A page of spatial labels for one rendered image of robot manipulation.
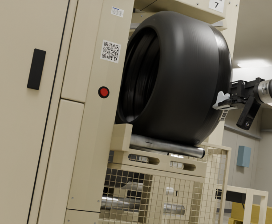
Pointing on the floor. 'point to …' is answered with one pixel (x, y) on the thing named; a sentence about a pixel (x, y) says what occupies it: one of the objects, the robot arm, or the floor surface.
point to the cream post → (98, 118)
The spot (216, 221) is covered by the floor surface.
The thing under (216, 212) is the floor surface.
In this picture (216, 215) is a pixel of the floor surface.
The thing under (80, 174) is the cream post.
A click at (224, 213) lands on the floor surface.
